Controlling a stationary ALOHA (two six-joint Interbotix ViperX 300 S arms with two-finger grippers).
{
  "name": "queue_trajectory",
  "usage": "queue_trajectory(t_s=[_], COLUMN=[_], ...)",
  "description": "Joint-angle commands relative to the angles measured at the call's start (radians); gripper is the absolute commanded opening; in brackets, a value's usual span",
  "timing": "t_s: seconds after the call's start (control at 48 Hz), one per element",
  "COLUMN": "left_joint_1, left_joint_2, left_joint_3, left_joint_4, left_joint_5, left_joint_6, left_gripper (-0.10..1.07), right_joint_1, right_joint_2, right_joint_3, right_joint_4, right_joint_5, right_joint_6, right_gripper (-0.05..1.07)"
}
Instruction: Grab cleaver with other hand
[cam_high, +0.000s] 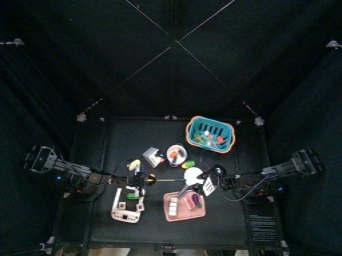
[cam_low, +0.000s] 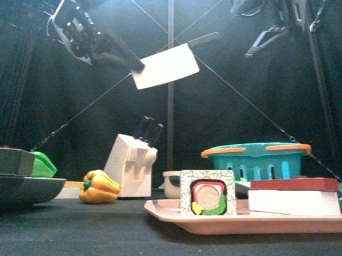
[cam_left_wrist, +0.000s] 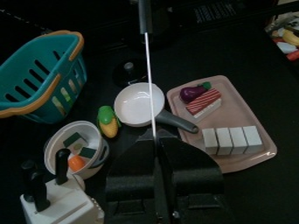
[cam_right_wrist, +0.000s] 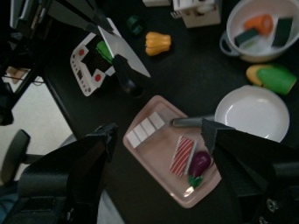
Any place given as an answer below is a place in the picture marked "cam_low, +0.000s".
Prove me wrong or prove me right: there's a toy cleaver with black handle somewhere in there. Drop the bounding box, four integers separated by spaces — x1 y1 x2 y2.
129 31 222 91

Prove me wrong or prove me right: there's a white toy knife block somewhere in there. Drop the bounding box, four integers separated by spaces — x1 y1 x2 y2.
103 133 159 199

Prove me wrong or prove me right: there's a green toy food piece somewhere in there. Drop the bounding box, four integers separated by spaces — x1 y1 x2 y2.
28 151 59 179

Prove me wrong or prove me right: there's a dark toy box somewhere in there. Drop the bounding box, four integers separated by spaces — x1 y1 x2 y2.
0 147 36 176

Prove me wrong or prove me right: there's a yellow toy bell pepper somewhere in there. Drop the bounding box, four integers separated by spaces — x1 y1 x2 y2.
77 169 121 205

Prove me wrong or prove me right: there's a white toy bowl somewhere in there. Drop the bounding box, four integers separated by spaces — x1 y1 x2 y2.
162 170 183 200

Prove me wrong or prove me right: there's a toy butter block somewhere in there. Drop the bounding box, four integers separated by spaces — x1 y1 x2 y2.
56 180 87 200

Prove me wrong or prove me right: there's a patterned box with food picture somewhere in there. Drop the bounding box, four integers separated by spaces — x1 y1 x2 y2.
179 169 238 217

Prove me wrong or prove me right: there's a red and white box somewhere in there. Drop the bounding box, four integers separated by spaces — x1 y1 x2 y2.
247 177 342 216

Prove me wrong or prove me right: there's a pink serving tray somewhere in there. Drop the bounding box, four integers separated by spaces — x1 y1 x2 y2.
143 198 342 236

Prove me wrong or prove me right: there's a diagonal brace wire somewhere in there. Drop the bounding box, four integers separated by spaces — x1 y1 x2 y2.
128 0 342 183
29 0 224 153

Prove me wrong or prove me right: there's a slanted black frame pole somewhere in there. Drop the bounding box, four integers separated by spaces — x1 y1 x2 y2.
298 0 342 168

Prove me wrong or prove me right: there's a vertical metal frame pole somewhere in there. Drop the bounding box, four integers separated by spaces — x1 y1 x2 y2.
166 0 176 172

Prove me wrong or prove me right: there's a black-handled toy knife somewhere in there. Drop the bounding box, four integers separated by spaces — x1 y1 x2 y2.
143 118 159 144
148 123 166 148
132 115 155 142

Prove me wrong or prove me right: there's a teal basket with orange handles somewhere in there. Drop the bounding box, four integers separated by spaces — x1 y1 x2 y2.
200 142 312 183

